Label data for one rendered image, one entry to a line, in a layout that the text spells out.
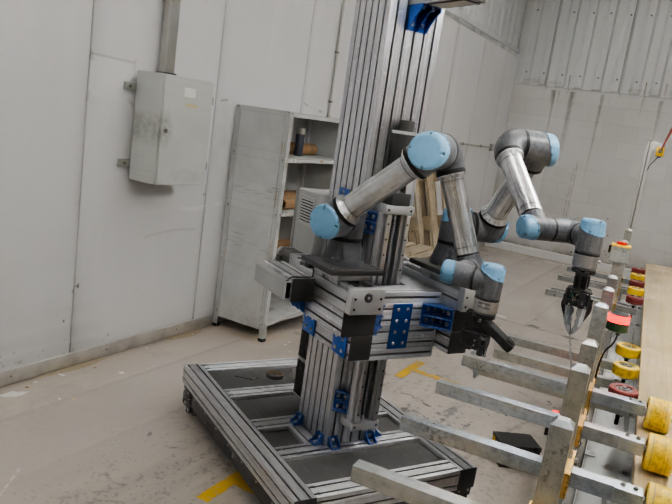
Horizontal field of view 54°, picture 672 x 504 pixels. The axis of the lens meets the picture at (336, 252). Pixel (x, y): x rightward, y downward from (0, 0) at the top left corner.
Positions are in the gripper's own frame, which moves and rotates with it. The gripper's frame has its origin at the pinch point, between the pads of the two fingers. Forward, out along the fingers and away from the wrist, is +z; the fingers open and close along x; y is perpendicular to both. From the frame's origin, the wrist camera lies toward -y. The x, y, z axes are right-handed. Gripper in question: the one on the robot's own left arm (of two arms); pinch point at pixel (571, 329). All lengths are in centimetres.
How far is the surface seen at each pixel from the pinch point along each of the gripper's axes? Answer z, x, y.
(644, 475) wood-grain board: 12, 24, 69
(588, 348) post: -11, 8, 63
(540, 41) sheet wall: -223, -170, -792
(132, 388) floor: 98, -211, -48
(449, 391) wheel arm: 7, -20, 67
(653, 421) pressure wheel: 8, 25, 44
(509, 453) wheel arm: 6, -1, 92
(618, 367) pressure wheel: 9.9, 15.7, -6.8
